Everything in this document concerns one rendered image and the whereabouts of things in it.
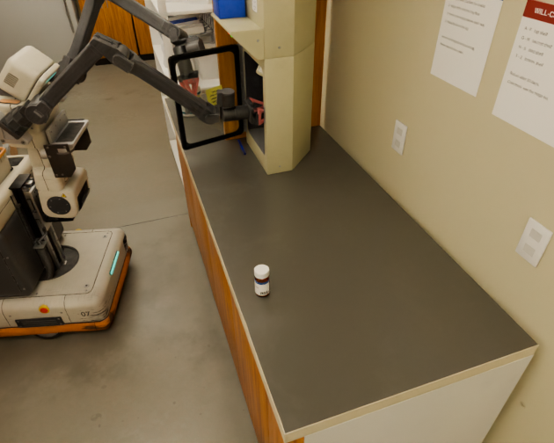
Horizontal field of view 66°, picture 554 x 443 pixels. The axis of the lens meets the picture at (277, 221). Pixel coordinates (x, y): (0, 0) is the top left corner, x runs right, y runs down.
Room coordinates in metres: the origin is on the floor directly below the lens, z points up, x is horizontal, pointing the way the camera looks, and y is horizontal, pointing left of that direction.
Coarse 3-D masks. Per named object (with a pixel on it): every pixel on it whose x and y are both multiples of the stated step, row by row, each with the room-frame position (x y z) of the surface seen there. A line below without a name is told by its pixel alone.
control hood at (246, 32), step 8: (216, 16) 1.73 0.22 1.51; (224, 24) 1.61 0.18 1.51; (232, 24) 1.61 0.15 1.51; (240, 24) 1.61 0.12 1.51; (248, 24) 1.61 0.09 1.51; (256, 24) 1.60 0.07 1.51; (232, 32) 1.50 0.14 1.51; (240, 32) 1.51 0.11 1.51; (248, 32) 1.52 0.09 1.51; (256, 32) 1.52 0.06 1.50; (240, 40) 1.51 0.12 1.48; (248, 40) 1.51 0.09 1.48; (256, 40) 1.52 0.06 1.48; (248, 48) 1.51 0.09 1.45; (256, 48) 1.52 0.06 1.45; (256, 56) 1.52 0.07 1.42; (264, 56) 1.54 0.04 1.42
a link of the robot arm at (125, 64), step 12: (120, 60) 1.52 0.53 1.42; (132, 60) 1.54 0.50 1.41; (132, 72) 1.55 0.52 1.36; (144, 72) 1.56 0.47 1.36; (156, 72) 1.58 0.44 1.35; (156, 84) 1.57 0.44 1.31; (168, 84) 1.57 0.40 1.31; (168, 96) 1.58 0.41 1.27; (180, 96) 1.58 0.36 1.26; (192, 96) 1.60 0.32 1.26; (192, 108) 1.58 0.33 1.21; (204, 108) 1.59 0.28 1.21; (204, 120) 1.59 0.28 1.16
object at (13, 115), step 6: (18, 108) 1.52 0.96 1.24; (6, 114) 1.53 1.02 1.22; (12, 114) 1.51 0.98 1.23; (18, 114) 1.50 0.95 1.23; (0, 120) 1.48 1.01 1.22; (6, 120) 1.50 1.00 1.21; (12, 120) 1.49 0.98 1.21; (18, 120) 1.50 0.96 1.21; (24, 120) 1.50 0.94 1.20; (0, 126) 1.47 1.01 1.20; (6, 126) 1.48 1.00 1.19; (12, 126) 1.49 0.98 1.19; (18, 126) 1.49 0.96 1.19; (24, 126) 1.50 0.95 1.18; (30, 126) 1.53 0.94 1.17; (12, 132) 1.47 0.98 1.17; (18, 132) 1.49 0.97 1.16; (24, 132) 1.51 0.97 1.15; (18, 138) 1.47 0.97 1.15
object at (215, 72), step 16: (208, 48) 1.75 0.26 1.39; (176, 64) 1.67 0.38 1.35; (192, 64) 1.70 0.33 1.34; (208, 64) 1.74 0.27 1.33; (224, 64) 1.78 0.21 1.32; (192, 80) 1.70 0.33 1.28; (208, 80) 1.74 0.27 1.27; (224, 80) 1.78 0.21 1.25; (208, 96) 1.73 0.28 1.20; (176, 112) 1.65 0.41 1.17; (192, 128) 1.68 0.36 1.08; (208, 128) 1.73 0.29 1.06; (224, 128) 1.77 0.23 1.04
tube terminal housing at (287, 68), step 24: (264, 0) 1.53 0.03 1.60; (288, 0) 1.56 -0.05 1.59; (312, 0) 1.71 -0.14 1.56; (264, 24) 1.53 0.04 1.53; (288, 24) 1.56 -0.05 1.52; (312, 24) 1.72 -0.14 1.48; (264, 48) 1.53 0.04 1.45; (288, 48) 1.56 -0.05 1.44; (312, 48) 1.73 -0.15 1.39; (264, 72) 1.54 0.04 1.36; (288, 72) 1.56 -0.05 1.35; (312, 72) 1.74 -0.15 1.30; (264, 96) 1.55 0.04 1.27; (288, 96) 1.56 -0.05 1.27; (288, 120) 1.56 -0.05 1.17; (288, 144) 1.56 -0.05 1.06; (264, 168) 1.57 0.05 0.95; (288, 168) 1.56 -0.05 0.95
